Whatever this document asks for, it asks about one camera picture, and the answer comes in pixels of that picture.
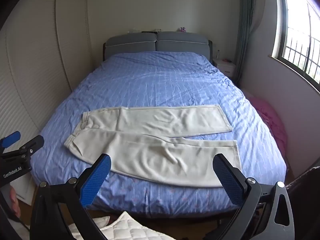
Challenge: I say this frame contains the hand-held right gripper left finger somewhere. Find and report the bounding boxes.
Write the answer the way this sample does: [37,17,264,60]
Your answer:
[29,153,112,240]

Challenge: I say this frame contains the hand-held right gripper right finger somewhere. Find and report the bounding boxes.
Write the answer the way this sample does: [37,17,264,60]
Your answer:
[210,153,296,240]

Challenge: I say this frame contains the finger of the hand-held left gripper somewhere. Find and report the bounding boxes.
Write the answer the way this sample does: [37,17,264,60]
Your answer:
[0,135,45,160]
[0,131,21,149]

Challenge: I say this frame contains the cream pants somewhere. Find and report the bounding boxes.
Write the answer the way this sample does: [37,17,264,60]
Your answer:
[64,104,242,188]

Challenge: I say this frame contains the person's left hand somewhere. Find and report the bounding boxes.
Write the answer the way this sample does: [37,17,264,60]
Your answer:
[8,186,22,215]

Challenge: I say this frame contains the white quilted cloth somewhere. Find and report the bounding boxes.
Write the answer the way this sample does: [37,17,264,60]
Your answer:
[67,211,171,240]

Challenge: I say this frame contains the pink blanket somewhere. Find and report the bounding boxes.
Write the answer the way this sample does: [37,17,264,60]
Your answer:
[246,96,288,161]

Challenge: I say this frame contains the dark leather object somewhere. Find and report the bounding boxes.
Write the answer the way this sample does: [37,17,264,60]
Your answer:
[286,165,320,240]

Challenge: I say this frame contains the white louvred wardrobe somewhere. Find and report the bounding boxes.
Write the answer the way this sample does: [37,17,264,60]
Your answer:
[0,0,96,203]

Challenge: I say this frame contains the white nightstand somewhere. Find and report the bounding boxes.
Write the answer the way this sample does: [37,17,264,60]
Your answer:
[212,59,237,78]

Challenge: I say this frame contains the grey-green curtain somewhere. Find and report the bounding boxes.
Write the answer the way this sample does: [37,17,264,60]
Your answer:
[236,0,256,81]

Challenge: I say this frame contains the grey padded headboard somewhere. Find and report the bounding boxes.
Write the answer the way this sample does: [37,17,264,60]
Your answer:
[103,31,213,63]

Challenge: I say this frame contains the barred window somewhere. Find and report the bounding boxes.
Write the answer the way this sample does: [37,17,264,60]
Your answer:
[269,0,320,92]

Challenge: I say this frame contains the black cable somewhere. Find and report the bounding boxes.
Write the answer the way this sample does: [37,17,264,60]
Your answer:
[7,208,32,232]

